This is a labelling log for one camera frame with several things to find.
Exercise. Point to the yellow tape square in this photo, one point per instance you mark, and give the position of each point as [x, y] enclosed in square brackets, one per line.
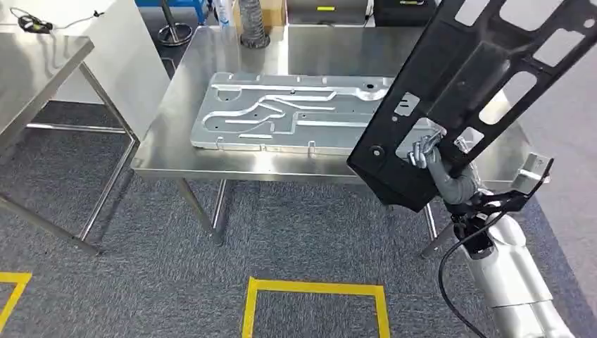
[249, 308]

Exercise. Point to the black panel with cutouts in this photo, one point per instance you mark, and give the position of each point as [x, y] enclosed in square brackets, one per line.
[466, 84]

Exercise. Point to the empty steel table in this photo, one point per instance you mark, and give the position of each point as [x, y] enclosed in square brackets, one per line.
[37, 60]

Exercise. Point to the yellow tape corner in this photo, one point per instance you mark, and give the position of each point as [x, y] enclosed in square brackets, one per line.
[14, 277]

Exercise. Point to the steel table with tray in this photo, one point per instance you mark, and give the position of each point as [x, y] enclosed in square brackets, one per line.
[186, 116]

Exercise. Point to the chrome stool base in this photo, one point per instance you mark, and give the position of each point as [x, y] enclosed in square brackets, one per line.
[175, 33]

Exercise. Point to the white partition panel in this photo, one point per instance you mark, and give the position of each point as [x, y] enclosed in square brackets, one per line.
[126, 60]

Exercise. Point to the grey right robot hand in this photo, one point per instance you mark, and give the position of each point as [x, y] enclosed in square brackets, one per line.
[455, 186]

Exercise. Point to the blue metal frame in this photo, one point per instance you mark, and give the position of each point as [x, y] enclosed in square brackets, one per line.
[198, 7]

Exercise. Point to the black case with yellow label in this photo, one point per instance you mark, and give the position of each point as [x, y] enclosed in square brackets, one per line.
[326, 14]
[403, 14]

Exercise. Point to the white bottle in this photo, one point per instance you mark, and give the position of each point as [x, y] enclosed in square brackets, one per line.
[224, 11]

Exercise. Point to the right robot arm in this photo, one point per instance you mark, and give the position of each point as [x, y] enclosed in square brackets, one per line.
[508, 275]

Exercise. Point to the grooved aluminium tray plate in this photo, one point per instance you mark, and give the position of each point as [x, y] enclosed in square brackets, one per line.
[280, 126]

